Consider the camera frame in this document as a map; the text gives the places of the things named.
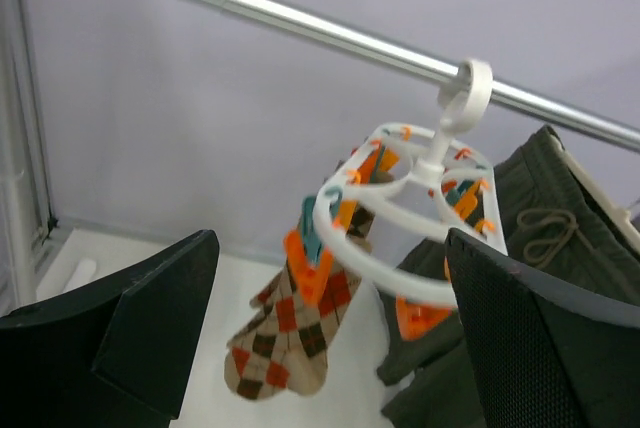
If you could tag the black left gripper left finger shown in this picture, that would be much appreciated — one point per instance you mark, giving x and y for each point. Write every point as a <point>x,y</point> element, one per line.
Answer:
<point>116,352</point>

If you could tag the white metal clothes rack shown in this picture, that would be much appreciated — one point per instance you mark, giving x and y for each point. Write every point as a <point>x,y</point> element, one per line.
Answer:
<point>157,118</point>

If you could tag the white clip sock hanger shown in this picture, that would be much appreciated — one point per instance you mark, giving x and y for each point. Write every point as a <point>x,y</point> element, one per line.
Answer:
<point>425,182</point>

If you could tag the white garment hanger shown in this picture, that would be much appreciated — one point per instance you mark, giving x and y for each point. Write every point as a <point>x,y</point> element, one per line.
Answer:
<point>621,217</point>

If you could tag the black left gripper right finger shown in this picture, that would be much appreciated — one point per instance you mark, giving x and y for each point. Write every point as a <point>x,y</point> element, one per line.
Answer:
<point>545,353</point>

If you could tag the orange brown argyle sock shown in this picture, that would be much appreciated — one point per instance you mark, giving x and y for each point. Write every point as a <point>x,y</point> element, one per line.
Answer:
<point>285,345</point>

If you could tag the olive green hanging garment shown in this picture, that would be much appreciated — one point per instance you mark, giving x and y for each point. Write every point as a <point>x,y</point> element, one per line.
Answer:
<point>551,224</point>

